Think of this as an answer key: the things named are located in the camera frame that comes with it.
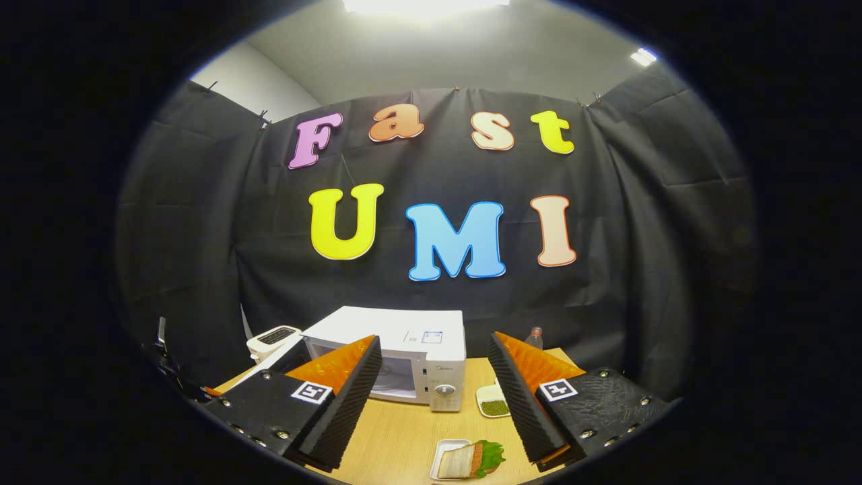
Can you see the small ceiling light panel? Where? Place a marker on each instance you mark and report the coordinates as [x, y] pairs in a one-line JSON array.
[[644, 56]]

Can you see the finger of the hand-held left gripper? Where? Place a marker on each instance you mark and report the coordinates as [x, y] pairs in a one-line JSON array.
[[213, 391]]

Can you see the white toaster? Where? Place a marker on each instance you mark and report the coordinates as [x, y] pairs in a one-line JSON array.
[[269, 340]]

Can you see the large ceiling light panel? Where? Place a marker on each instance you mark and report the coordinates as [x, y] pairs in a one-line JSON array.
[[424, 5]]

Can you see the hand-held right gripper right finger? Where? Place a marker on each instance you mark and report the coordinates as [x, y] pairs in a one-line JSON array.
[[522, 411]]

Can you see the sandwich with green lettuce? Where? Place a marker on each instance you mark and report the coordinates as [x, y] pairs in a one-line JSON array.
[[465, 461]]

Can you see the white rectangular tray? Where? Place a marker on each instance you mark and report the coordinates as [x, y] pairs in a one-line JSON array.
[[452, 442]]

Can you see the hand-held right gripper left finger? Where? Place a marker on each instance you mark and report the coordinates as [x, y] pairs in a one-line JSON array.
[[347, 411]]

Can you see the white microwave oven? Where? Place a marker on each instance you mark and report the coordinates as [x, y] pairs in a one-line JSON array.
[[404, 330]]

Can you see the clear plastic water bottle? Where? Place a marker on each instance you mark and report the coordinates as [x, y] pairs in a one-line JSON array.
[[534, 339]]

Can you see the white divided bean dish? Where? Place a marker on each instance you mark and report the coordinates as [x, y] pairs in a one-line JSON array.
[[493, 406]]

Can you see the black backdrop cloth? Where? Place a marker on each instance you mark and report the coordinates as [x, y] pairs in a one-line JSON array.
[[438, 296]]

